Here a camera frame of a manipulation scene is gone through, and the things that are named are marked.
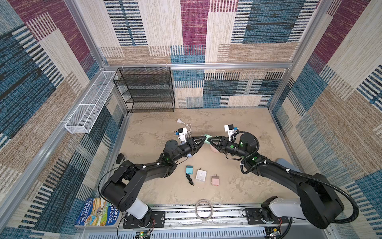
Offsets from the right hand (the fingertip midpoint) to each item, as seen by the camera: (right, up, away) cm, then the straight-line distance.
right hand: (209, 142), depth 77 cm
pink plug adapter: (+4, -22, +7) cm, 23 cm away
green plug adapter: (-1, +3, 0) cm, 3 cm away
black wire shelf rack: (-42, +34, +32) cm, 63 cm away
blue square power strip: (-10, -7, 0) cm, 12 cm away
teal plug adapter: (-10, -17, +10) cm, 22 cm away
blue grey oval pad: (+47, -14, +12) cm, 51 cm away
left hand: (-1, +1, -2) cm, 3 cm away
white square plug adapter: (-4, -19, +8) cm, 21 cm away
